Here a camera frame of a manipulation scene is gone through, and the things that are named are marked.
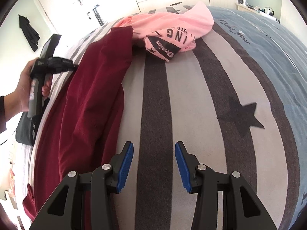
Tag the person's left forearm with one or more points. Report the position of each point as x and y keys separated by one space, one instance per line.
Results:
x=10 y=107

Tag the striped star bed sheet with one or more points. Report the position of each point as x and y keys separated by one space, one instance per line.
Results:
x=237 y=101

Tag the person's left hand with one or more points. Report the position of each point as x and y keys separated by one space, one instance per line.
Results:
x=23 y=87

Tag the cluttered bedside table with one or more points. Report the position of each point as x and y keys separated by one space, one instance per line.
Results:
x=267 y=11

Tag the white room door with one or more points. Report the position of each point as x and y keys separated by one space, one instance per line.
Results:
x=71 y=16

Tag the folded black garment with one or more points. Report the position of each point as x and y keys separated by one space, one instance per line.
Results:
x=28 y=127

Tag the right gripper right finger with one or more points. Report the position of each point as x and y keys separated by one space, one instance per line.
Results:
x=242 y=209

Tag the black hanging garment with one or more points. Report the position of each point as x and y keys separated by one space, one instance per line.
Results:
x=30 y=34

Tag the pink printed t-shirt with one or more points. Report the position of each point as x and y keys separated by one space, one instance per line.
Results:
x=165 y=34

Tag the dark red t-shirt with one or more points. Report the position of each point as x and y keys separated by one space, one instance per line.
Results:
x=81 y=130

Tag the silver suitcase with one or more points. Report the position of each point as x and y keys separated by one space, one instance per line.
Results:
x=95 y=14

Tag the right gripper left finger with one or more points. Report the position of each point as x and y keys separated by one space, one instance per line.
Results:
x=87 y=195

